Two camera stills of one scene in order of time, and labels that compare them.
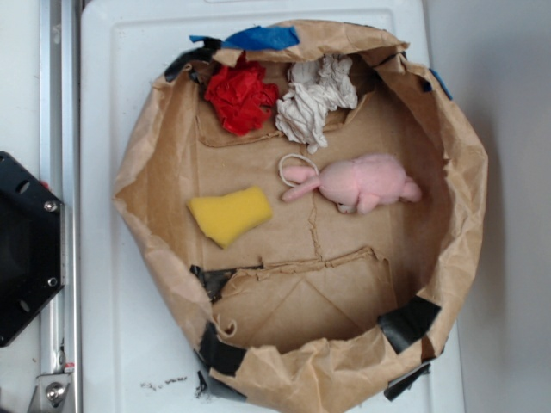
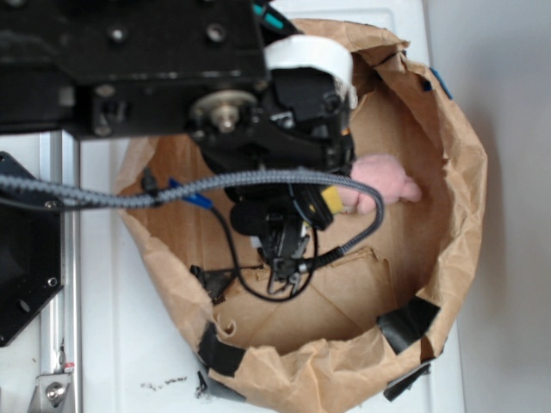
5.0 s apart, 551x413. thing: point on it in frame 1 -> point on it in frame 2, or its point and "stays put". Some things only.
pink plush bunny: x=364 y=182 stays put
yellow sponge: x=225 y=218 -> x=334 y=200
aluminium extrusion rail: x=60 y=169 stays put
